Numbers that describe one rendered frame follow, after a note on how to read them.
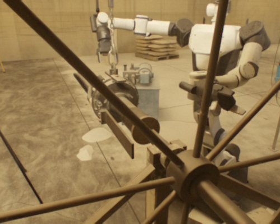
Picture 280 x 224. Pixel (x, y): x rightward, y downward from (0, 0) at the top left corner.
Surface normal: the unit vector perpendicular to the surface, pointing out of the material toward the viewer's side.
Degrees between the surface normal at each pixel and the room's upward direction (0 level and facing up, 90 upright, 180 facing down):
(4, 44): 90
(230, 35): 83
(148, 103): 90
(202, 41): 87
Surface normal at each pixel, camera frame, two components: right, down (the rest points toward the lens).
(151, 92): -0.03, 0.38
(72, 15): 0.40, 0.35
